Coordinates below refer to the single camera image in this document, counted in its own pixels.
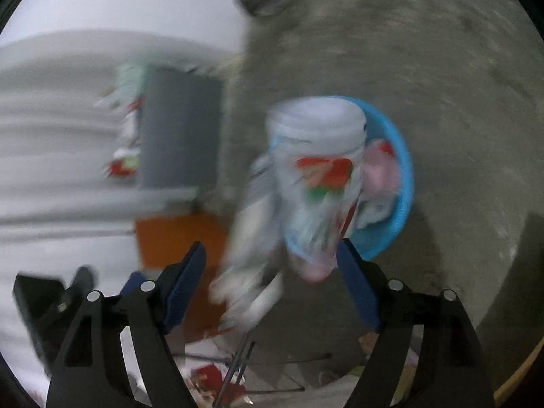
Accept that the grey cabinet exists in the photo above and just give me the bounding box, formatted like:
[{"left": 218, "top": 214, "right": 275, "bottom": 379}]
[{"left": 138, "top": 66, "right": 224, "bottom": 190}]

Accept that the thin metal rod frame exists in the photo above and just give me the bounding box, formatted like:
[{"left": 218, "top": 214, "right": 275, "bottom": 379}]
[{"left": 183, "top": 331, "right": 333, "bottom": 408}]

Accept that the blue plastic waste basket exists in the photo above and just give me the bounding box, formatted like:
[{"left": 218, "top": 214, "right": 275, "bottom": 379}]
[{"left": 280, "top": 96, "right": 414, "bottom": 262}]

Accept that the red printed wrapper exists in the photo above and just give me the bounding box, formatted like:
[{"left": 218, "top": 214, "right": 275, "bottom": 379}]
[{"left": 193, "top": 363, "right": 247, "bottom": 405}]

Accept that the white curtain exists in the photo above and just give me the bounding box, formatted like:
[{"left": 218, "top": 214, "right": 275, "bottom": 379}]
[{"left": 0, "top": 30, "right": 245, "bottom": 224}]

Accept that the orange cabinet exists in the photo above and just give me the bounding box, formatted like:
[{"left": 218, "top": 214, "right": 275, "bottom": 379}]
[{"left": 135, "top": 212, "right": 232, "bottom": 270}]

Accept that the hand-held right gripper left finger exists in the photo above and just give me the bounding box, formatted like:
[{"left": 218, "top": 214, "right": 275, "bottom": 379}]
[{"left": 46, "top": 241, "right": 207, "bottom": 408}]

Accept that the white crumpled plastic bag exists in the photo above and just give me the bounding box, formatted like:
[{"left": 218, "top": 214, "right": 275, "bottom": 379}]
[{"left": 210, "top": 157, "right": 285, "bottom": 332}]

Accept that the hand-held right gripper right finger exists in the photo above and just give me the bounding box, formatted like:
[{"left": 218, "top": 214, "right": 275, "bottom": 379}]
[{"left": 336, "top": 238, "right": 496, "bottom": 408}]

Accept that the white printed plastic cup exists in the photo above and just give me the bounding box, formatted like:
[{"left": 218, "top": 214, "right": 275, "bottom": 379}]
[{"left": 266, "top": 98, "right": 368, "bottom": 283}]

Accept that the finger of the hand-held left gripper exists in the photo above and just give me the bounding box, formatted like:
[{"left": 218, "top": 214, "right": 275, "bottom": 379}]
[{"left": 119, "top": 271, "right": 147, "bottom": 300}]

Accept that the pink wrapper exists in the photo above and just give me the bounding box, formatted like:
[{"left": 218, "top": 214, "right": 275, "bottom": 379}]
[{"left": 363, "top": 140, "right": 402, "bottom": 205}]

